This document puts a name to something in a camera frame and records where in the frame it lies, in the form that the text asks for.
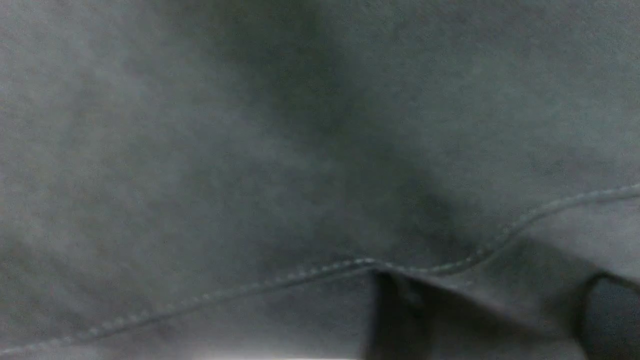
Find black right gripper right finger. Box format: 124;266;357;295
580;275;640;360

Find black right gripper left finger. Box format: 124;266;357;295
364;271;434;360

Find dark gray long-sleeved shirt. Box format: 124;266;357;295
1;0;639;360

